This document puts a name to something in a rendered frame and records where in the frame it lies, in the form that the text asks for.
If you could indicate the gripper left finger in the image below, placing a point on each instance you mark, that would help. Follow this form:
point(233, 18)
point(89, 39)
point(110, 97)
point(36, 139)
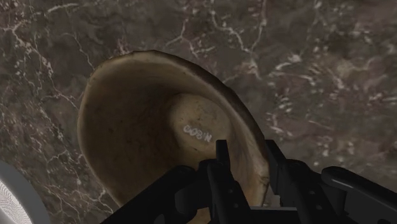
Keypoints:
point(223, 189)

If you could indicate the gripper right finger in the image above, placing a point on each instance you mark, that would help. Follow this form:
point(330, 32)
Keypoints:
point(297, 186)

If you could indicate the white round speaker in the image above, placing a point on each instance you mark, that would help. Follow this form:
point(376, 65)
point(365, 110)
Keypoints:
point(15, 198)

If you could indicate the tan wooden bowl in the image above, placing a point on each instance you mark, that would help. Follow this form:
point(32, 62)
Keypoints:
point(136, 124)

